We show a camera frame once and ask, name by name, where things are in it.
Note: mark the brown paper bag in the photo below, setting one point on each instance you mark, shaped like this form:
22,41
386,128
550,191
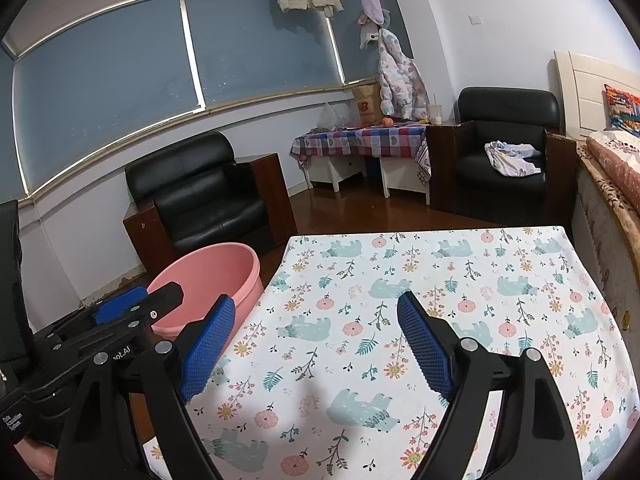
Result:
366,105

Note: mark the white plush hat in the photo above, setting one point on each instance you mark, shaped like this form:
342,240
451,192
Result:
368,36

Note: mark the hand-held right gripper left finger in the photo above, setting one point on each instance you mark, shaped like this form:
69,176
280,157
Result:
207,345

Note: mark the floral puffer jacket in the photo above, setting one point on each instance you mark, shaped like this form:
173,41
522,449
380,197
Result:
402,80

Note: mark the cream bed headboard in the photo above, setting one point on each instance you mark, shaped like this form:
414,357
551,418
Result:
585,95

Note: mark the white side table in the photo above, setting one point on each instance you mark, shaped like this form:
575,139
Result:
405,180
335,170

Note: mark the black leather armchair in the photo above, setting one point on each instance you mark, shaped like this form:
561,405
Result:
500,180
200,200

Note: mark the clear plastic bag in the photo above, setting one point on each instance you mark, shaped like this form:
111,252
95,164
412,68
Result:
331,117

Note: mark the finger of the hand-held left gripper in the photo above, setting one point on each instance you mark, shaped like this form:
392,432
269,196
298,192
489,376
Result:
120,305
160,302

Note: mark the plastic cup with straw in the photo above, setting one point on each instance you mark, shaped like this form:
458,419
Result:
436,112

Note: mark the pink plastic basin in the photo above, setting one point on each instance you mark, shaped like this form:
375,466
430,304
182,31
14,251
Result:
210,270

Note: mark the pink dotted quilt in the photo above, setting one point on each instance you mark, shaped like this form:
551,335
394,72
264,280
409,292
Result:
617,165

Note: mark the checkered tablecloth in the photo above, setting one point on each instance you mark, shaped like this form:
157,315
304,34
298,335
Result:
360,140

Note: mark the floral bear tablecloth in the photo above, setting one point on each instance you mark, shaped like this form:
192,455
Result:
350,360

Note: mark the white crumpled garment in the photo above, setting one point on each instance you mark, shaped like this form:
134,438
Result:
512,157

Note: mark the purple plush hat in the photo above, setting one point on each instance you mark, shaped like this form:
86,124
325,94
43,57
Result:
374,5

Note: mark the colourful striped pillow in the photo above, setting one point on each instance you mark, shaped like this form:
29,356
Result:
622,110

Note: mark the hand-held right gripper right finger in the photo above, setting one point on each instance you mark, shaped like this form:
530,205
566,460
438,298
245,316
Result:
425,345

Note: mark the window with blue blinds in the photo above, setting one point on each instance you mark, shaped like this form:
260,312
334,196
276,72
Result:
125,85

